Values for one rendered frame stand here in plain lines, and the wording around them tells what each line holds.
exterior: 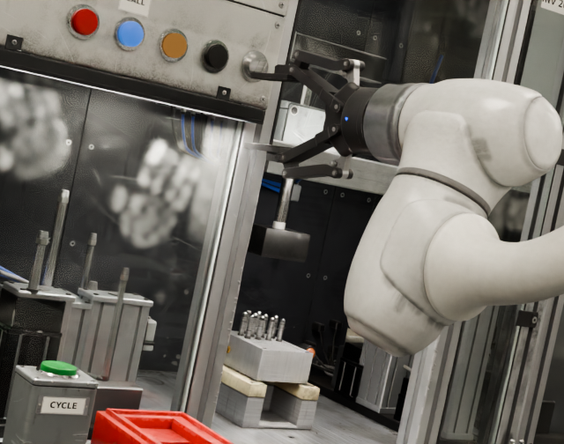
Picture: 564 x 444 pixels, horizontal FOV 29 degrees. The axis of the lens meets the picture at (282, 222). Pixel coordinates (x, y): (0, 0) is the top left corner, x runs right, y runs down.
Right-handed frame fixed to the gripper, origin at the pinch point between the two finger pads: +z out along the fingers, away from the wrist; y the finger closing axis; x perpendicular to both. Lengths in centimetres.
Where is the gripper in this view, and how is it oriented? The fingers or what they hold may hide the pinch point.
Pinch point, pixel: (269, 112)
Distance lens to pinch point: 137.0
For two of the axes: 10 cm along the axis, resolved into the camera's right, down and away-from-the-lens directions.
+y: 1.0, -9.9, -0.8
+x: -7.6, -0.2, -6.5
